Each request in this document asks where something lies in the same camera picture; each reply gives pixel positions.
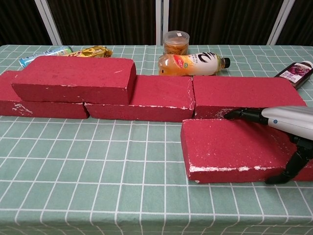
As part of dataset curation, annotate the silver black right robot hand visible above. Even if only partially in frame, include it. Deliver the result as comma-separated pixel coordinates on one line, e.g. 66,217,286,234
223,105,313,185

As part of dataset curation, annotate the gold cracker package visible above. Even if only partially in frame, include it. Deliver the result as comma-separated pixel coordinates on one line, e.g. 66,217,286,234
64,46,113,60

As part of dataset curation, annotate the red brick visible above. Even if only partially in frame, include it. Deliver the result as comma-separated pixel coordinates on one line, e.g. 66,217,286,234
84,74,196,122
10,55,137,105
0,70,90,120
192,75,308,121
180,118,313,185

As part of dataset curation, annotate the blue snack package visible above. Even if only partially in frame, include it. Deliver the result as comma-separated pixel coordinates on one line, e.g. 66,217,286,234
19,46,74,68

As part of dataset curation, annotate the white partition frame post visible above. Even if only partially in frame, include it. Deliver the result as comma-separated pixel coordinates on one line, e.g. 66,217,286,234
154,0,170,46
267,0,294,46
34,0,62,46

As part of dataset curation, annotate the purple grape juice bottle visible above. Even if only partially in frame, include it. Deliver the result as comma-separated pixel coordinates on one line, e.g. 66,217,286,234
274,61,313,92

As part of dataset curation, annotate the clear plastic snack jar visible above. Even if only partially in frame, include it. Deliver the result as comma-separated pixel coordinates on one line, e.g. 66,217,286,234
163,31,191,56

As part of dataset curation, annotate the green checked tablecloth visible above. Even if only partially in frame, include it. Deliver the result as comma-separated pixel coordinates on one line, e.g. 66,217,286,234
0,44,313,235

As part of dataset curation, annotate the black corrugated partition panel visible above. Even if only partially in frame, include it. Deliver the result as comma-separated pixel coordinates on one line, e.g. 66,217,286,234
276,0,313,46
0,0,53,46
168,0,286,46
47,0,157,46

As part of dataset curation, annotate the orange drink bottle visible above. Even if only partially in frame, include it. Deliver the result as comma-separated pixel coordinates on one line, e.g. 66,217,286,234
158,52,231,76

